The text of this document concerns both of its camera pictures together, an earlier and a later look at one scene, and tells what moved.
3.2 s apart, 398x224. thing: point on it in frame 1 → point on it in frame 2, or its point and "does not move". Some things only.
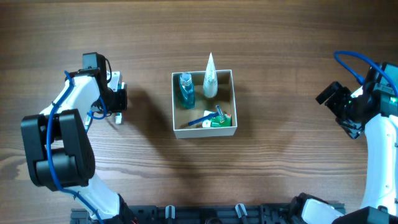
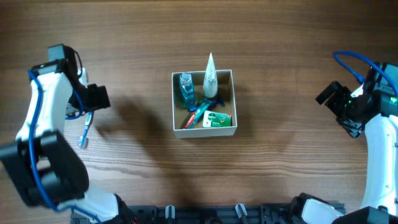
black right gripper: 343,109 does not move
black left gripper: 121,100 → 97,98
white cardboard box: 225,98 does not move
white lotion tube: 210,81 does not move
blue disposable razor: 218,112 → 207,102
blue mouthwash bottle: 186,92 does not move
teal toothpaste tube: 119,119 → 193,120
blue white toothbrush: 89,114 does not move
